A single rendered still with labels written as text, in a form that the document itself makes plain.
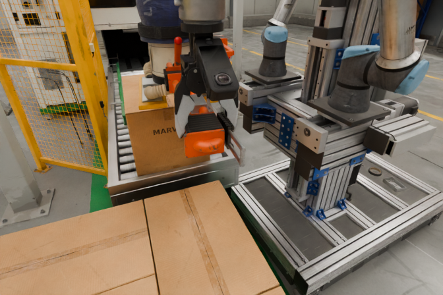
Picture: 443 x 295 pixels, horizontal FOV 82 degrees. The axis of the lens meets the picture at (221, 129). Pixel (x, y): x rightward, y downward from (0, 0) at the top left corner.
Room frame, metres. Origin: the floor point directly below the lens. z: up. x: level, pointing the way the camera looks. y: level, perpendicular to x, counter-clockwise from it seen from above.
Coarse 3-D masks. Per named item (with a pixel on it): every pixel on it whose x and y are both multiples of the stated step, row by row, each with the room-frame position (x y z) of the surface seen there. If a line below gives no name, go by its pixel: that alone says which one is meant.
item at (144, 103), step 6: (138, 90) 0.97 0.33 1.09; (138, 96) 0.90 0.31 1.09; (144, 96) 0.89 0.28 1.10; (162, 96) 0.90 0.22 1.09; (138, 102) 0.85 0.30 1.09; (144, 102) 0.84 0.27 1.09; (150, 102) 0.84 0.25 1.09; (156, 102) 0.84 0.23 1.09; (162, 102) 0.85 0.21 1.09; (138, 108) 0.82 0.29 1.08; (144, 108) 0.82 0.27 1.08; (150, 108) 0.83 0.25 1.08; (156, 108) 0.83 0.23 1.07
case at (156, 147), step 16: (128, 80) 1.52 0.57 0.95; (128, 96) 1.26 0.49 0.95; (128, 112) 1.06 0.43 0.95; (144, 112) 1.08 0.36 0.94; (160, 112) 1.10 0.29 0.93; (128, 128) 1.05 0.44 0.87; (144, 128) 1.08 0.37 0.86; (160, 128) 1.10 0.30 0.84; (144, 144) 1.07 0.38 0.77; (160, 144) 1.10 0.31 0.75; (176, 144) 1.13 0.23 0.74; (144, 160) 1.07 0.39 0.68; (160, 160) 1.09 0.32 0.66; (176, 160) 1.12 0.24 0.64; (192, 160) 1.15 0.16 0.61; (208, 160) 1.18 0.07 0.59
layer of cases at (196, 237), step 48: (192, 192) 0.98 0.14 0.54; (0, 240) 0.69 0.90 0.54; (48, 240) 0.69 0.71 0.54; (96, 240) 0.69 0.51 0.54; (144, 240) 0.69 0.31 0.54; (192, 240) 0.69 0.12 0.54; (240, 240) 0.69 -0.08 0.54; (0, 288) 0.50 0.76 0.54; (48, 288) 0.50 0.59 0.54; (96, 288) 0.50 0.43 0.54; (144, 288) 0.50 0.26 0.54; (192, 288) 0.50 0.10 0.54; (240, 288) 0.50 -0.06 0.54
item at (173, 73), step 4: (168, 68) 0.80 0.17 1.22; (172, 68) 0.80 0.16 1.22; (176, 68) 0.81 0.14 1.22; (180, 68) 0.81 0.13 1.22; (164, 72) 0.75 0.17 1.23; (168, 72) 0.78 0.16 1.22; (172, 72) 0.78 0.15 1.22; (176, 72) 0.78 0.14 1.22; (180, 72) 0.78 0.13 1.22; (164, 76) 0.76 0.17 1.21; (168, 76) 0.72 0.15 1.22; (172, 76) 0.73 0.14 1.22; (176, 76) 0.73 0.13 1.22; (180, 76) 0.73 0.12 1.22; (164, 80) 0.79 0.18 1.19; (168, 80) 0.72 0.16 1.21; (172, 80) 0.73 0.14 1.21; (168, 84) 0.73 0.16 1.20; (168, 88) 0.73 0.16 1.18; (172, 88) 0.73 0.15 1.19; (172, 92) 0.73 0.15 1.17
